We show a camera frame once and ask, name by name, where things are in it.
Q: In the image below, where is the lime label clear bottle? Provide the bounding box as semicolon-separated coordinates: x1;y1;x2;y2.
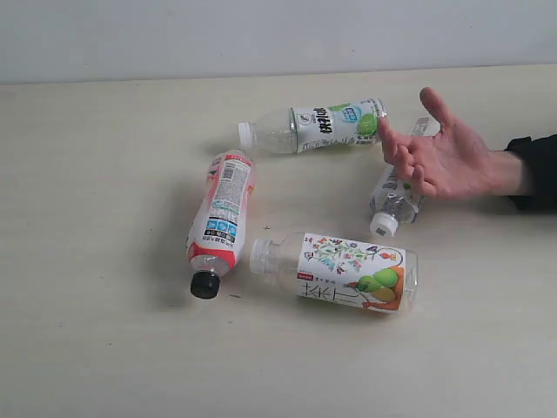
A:
238;98;387;154

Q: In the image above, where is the person's open hand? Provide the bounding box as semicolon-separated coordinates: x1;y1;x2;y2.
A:
379;87;533;199

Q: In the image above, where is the black sleeved forearm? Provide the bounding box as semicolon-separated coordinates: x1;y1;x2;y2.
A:
506;134;556;212

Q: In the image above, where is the pink label black-cap bottle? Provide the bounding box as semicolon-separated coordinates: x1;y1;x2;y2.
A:
185;150;255;300

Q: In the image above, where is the floral tea label bottle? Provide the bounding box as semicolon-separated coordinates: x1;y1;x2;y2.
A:
250;232;419;314

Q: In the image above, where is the white label water bottle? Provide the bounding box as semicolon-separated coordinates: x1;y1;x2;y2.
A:
369;116;441;239

